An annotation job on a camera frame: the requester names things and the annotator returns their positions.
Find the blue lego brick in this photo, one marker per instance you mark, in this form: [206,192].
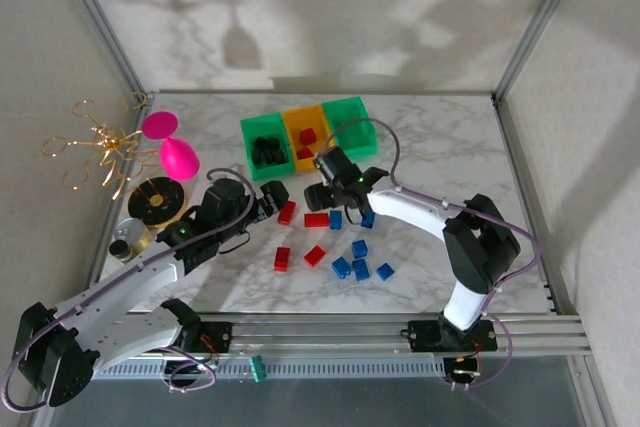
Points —
[359,248]
[341,267]
[369,220]
[336,220]
[362,269]
[385,272]

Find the black lego brick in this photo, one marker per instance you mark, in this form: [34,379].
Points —
[278,155]
[260,142]
[259,157]
[273,141]

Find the small red lego brick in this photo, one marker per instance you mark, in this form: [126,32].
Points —
[304,153]

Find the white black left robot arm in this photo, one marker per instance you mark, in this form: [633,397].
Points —
[125,292]

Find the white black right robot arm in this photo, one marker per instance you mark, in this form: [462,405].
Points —
[415,212]

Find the green plastic bin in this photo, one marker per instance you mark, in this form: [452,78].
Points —
[250,169]
[350,114]

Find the silver tin can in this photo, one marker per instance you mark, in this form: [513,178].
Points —
[132,231]

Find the yellow plastic bin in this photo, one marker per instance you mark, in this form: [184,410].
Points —
[295,119]

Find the small black lidded jar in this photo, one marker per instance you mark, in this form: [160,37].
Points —
[120,251]

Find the pink wine glass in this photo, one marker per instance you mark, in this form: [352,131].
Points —
[179,159]

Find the green terminal connector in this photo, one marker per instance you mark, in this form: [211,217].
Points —
[258,369]

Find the aluminium side rail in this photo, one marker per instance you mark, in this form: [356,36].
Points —
[527,197]
[114,207]

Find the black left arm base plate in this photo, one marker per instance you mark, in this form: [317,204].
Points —
[220,334]

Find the aluminium mounting rail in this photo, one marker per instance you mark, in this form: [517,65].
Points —
[320,334]

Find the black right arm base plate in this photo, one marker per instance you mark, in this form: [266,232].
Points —
[422,334]

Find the aluminium frame post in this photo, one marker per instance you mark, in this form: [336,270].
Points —
[542,17]
[96,17]

